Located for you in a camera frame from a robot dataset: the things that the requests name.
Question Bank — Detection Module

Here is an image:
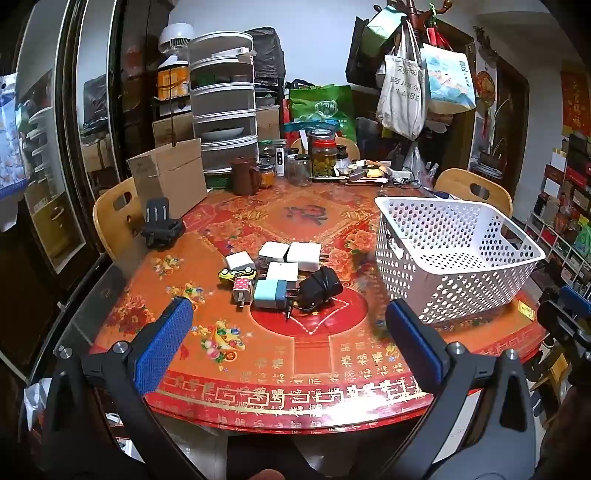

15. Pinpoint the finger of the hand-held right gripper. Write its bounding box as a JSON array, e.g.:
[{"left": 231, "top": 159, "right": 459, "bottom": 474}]
[{"left": 537, "top": 285, "right": 591, "bottom": 352}]

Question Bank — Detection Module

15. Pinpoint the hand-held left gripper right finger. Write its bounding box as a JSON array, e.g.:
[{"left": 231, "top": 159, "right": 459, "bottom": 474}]
[{"left": 385, "top": 298, "right": 539, "bottom": 480}]

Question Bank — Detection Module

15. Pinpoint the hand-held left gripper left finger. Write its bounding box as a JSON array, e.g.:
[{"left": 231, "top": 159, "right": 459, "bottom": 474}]
[{"left": 39, "top": 296, "right": 218, "bottom": 480}]

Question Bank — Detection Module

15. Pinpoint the white perforated plastic basket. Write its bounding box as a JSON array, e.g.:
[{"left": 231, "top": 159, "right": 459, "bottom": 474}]
[{"left": 374, "top": 196, "right": 547, "bottom": 325}]

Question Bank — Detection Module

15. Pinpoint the pink cartoon wall charger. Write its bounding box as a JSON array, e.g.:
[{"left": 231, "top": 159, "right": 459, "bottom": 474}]
[{"left": 232, "top": 278, "right": 254, "bottom": 311}]

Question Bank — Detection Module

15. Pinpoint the black travel power adapter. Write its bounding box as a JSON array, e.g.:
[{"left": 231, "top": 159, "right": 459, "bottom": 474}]
[{"left": 287, "top": 266, "right": 344, "bottom": 319}]

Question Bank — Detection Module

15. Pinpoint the small white wall charger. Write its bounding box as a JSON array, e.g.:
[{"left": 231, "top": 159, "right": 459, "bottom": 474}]
[{"left": 225, "top": 253, "right": 256, "bottom": 273}]

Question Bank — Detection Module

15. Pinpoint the light blue wall charger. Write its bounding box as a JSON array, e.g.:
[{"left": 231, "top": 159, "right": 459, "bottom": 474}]
[{"left": 253, "top": 279, "right": 291, "bottom": 311}]

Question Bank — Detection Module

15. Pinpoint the large white cube charger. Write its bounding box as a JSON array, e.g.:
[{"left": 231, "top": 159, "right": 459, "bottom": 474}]
[{"left": 286, "top": 242, "right": 324, "bottom": 273}]

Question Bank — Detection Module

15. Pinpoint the shelf of assorted boxes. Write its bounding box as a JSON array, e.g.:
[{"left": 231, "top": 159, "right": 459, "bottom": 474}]
[{"left": 525, "top": 133, "right": 591, "bottom": 298}]

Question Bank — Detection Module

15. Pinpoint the yellow toy car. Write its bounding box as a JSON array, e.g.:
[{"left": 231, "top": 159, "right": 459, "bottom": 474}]
[{"left": 218, "top": 267, "right": 258, "bottom": 289}]

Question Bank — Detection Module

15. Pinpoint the red printed tablecloth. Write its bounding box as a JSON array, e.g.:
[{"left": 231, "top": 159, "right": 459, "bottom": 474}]
[{"left": 90, "top": 176, "right": 551, "bottom": 435}]

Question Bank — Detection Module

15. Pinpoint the black folding phone holder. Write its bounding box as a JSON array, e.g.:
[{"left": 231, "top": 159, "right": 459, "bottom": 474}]
[{"left": 140, "top": 197, "right": 187, "bottom": 250}]

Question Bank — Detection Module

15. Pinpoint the brown cardboard box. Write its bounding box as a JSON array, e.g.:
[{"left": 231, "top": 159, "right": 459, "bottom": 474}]
[{"left": 127, "top": 138, "right": 208, "bottom": 219}]

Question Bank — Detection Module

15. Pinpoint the potted plant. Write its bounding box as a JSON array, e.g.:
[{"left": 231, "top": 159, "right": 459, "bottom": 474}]
[{"left": 477, "top": 98, "right": 514, "bottom": 175}]

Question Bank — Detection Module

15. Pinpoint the brown ceramic mug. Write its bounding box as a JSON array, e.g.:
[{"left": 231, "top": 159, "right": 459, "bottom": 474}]
[{"left": 230, "top": 157, "right": 262, "bottom": 196}]

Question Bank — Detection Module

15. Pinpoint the empty glass jar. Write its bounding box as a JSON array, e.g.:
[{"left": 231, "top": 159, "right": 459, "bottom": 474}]
[{"left": 293, "top": 154, "right": 313, "bottom": 186}]

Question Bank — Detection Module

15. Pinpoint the pickle jar with red lid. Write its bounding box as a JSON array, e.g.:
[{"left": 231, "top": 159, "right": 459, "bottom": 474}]
[{"left": 310, "top": 128, "right": 338, "bottom": 179}]

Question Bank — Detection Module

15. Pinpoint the flat cardboard carton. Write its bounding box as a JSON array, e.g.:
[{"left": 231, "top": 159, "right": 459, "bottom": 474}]
[{"left": 152, "top": 113, "right": 195, "bottom": 147}]

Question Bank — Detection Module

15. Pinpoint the white canvas tote bag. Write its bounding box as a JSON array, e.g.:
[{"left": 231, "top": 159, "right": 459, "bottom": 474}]
[{"left": 376, "top": 22, "right": 428, "bottom": 140}]

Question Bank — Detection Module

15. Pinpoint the tiered grey food cover stack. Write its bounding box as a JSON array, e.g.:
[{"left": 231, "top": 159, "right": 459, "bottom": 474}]
[{"left": 188, "top": 31, "right": 259, "bottom": 175}]

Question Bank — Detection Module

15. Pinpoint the green printed shopping bag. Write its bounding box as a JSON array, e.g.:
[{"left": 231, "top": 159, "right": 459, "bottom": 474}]
[{"left": 288, "top": 85, "right": 359, "bottom": 145}]

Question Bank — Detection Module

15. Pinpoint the blue printed tote bag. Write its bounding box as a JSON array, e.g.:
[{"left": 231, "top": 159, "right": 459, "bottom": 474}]
[{"left": 419, "top": 43, "right": 476, "bottom": 114}]

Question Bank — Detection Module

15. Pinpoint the blue white printed packet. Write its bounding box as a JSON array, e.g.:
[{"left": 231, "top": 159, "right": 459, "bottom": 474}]
[{"left": 0, "top": 73, "right": 34, "bottom": 200}]

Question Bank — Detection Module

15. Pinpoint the orange canister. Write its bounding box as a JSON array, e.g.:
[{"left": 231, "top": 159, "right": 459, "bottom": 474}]
[{"left": 156, "top": 61, "right": 191, "bottom": 100}]

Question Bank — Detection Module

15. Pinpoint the black hanging bag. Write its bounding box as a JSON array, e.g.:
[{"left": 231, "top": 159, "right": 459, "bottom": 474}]
[{"left": 345, "top": 16, "right": 385, "bottom": 89}]

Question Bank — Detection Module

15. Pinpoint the black plastic bag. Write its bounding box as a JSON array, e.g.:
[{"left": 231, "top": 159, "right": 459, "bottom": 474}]
[{"left": 244, "top": 27, "right": 287, "bottom": 85}]

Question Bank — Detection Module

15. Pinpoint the green paper bag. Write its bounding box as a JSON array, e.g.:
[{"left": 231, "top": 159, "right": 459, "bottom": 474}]
[{"left": 362, "top": 6, "right": 406, "bottom": 55}]

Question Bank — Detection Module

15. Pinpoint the wooden coat rack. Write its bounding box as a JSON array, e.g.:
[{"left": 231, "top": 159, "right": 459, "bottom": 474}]
[{"left": 373, "top": 0, "right": 454, "bottom": 29}]

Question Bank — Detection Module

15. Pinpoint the white square wall charger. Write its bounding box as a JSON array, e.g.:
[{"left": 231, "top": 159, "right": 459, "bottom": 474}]
[
  {"left": 257, "top": 241, "right": 291, "bottom": 266},
  {"left": 266, "top": 261, "right": 301, "bottom": 283}
]

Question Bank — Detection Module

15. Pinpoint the red wall poster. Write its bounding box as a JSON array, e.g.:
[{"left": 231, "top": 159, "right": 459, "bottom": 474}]
[{"left": 560, "top": 69, "right": 591, "bottom": 138}]

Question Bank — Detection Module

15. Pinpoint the round red wall ornament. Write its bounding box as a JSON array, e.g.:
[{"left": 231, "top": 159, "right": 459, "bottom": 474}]
[{"left": 475, "top": 69, "right": 498, "bottom": 117}]

